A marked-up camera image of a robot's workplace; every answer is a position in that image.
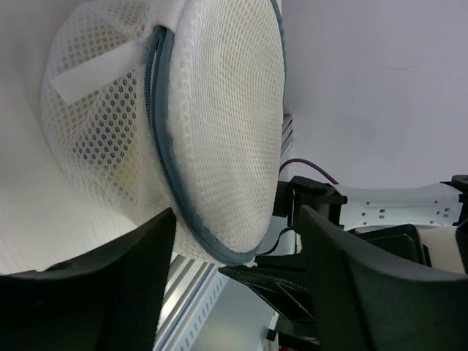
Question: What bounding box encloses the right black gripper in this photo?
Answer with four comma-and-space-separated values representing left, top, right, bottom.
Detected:
219, 175, 347, 324

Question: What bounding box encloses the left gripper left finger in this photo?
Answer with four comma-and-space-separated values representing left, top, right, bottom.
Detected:
1, 209, 176, 350

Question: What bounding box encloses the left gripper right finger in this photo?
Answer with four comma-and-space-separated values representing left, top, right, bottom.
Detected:
299, 206, 467, 350

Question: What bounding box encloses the white mesh blue-trim laundry bag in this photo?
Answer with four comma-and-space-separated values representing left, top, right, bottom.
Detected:
41, 0, 287, 266

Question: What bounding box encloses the white slotted cable duct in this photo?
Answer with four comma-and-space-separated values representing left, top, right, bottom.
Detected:
167, 271, 277, 350

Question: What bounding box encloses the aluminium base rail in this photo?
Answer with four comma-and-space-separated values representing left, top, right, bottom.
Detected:
156, 113, 297, 351

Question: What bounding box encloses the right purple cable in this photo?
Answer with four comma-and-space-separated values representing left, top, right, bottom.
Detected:
279, 157, 339, 186

